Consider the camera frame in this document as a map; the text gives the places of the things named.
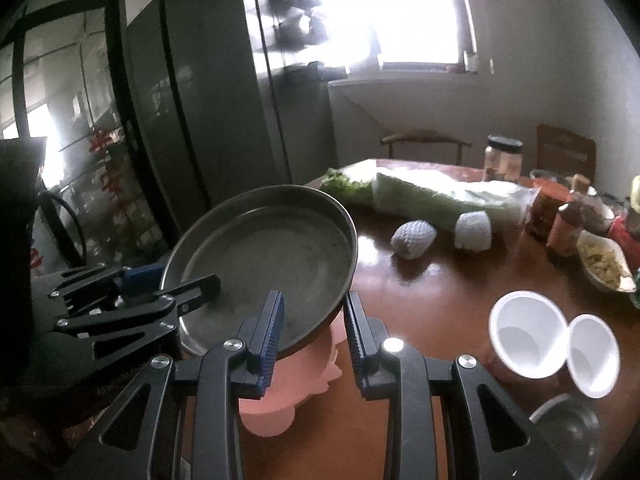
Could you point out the white dish with food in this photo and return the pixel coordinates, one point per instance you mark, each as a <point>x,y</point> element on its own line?
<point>602,260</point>

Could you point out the fruit in white foam net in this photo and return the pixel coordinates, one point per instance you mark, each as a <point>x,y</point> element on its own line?
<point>412,240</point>
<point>472,231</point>

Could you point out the black-lidded glass jar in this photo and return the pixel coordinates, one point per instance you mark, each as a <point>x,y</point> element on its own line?
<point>502,160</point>

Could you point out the red box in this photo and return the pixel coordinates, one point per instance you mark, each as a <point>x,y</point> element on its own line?
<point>625,230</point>

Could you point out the round steel plate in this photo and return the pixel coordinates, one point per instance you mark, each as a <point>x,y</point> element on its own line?
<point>270,245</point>

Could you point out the green lettuce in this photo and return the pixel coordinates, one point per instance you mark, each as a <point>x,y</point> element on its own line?
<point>345,185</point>

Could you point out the window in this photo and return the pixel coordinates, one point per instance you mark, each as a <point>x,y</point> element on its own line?
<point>410,10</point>

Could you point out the red paper decoration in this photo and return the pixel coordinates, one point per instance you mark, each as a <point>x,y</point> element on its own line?
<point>105,160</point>

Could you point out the black-framed glass door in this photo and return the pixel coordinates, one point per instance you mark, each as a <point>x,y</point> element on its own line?
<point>65,85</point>

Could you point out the steel bowl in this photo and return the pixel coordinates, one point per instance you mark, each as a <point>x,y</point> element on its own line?
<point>565,425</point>

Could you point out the cluttered storage rack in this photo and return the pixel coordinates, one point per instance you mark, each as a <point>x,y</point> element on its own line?
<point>290,35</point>

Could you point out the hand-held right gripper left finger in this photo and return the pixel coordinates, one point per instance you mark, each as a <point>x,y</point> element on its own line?
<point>272,330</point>

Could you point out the pink flower-shaped plate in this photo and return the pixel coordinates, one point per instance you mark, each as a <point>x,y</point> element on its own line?
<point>295,385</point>

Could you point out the red-lidded sauce jar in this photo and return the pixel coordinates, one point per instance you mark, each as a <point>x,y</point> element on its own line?
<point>545,210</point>

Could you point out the curved-back wooden chair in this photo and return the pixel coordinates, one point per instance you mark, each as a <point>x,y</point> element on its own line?
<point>425,136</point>

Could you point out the grey refrigerator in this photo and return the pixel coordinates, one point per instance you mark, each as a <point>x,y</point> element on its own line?
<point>210,85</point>

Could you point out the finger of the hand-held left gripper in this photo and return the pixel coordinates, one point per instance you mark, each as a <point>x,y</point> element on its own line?
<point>197,291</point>
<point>142,279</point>

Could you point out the wrapped napa cabbage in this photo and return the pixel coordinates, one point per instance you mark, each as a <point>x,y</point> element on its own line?
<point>440,192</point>

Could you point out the brown sauce bottle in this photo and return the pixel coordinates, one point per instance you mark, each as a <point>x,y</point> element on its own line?
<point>565,232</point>

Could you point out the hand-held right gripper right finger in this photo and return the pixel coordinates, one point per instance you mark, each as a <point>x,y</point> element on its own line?
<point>352,340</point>

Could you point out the solid-back wooden chair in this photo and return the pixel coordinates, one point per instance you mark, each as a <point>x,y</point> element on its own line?
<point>565,152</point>

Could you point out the red paper noodle bowl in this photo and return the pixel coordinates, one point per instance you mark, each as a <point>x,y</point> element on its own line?
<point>592,355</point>
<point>525,330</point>

